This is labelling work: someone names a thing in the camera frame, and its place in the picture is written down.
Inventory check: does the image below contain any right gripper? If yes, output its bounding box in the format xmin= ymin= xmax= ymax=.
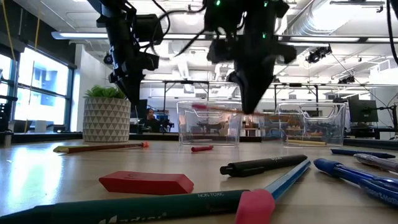
xmin=206 ymin=18 xmax=298 ymax=114

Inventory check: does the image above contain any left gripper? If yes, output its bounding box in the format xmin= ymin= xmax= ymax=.
xmin=96 ymin=12 xmax=160 ymax=105

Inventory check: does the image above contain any brown pencil with orange eraser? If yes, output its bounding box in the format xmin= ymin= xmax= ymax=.
xmin=66 ymin=141 xmax=150 ymax=154

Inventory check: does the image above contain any black pen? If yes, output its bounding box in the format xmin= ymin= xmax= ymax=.
xmin=219 ymin=154 xmax=309 ymax=179

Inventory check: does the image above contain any red eraser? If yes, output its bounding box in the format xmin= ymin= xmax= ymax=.
xmin=98 ymin=170 xmax=195 ymax=196

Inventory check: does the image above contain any blue pencil with pink eraser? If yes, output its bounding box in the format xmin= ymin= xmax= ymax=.
xmin=234 ymin=159 xmax=312 ymax=224

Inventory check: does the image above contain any dark green marker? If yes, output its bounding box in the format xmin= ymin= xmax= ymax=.
xmin=0 ymin=189 xmax=250 ymax=224

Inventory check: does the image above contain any bright blue pen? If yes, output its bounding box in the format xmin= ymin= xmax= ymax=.
xmin=313 ymin=157 xmax=398 ymax=208

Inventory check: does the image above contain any dark blue pen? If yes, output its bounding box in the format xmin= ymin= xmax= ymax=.
xmin=330 ymin=147 xmax=397 ymax=160

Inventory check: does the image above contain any purple pen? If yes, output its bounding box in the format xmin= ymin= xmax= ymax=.
xmin=353 ymin=152 xmax=398 ymax=174

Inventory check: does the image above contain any black computer monitor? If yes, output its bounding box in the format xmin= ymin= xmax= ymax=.
xmin=347 ymin=98 xmax=380 ymax=124
xmin=130 ymin=98 xmax=149 ymax=119

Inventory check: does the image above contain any person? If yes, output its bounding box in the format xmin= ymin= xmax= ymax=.
xmin=139 ymin=107 xmax=163 ymax=134

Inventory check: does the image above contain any succulent in patterned white pot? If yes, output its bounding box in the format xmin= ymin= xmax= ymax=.
xmin=81 ymin=85 xmax=132 ymax=143

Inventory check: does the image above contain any long linear ceiling light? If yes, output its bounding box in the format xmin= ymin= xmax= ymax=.
xmin=50 ymin=30 xmax=398 ymax=45

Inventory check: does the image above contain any clear plastic bin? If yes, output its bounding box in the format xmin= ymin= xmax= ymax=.
xmin=176 ymin=100 xmax=244 ymax=147
xmin=259 ymin=101 xmax=347 ymax=148

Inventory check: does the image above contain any black workstation frame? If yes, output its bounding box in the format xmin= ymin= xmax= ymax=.
xmin=162 ymin=80 xmax=210 ymax=125
xmin=272 ymin=82 xmax=320 ymax=110

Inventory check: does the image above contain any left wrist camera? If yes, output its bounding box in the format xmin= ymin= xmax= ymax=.
xmin=135 ymin=13 xmax=165 ymax=45

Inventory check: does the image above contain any silver ventilation duct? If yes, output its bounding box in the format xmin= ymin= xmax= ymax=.
xmin=278 ymin=0 xmax=366 ymax=65

